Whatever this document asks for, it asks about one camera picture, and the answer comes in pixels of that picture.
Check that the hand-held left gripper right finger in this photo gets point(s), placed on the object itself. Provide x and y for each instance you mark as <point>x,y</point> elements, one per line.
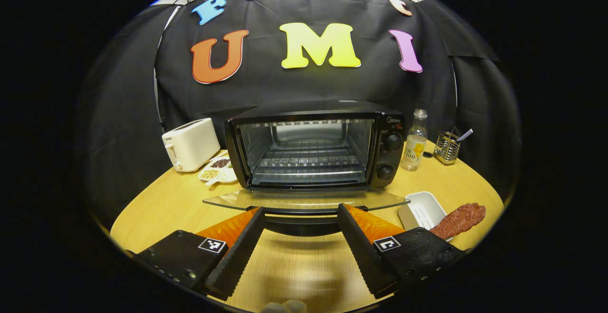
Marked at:
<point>365,256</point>

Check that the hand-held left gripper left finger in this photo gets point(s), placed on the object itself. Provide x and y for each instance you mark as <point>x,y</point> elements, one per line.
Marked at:
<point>235,256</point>

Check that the black electric oven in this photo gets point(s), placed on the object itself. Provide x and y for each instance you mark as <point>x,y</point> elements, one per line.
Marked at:
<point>387,161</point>

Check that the red sausage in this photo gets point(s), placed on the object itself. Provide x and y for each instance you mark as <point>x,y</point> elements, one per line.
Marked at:
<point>458,220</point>

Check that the white rectangular tray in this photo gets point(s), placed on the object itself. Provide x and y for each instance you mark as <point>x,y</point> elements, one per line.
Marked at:
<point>422,208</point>

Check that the white divided snack dish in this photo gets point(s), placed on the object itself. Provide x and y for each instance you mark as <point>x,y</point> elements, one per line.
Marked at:
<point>216,170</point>

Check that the clear glass bottle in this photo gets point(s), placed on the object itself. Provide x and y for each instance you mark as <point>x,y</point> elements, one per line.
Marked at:
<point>413,147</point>

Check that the white toaster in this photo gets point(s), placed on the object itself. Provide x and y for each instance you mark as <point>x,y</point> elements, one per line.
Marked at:
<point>190,144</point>

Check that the black backdrop cloth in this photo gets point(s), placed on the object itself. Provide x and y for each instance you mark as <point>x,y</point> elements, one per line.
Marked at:
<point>128,90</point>

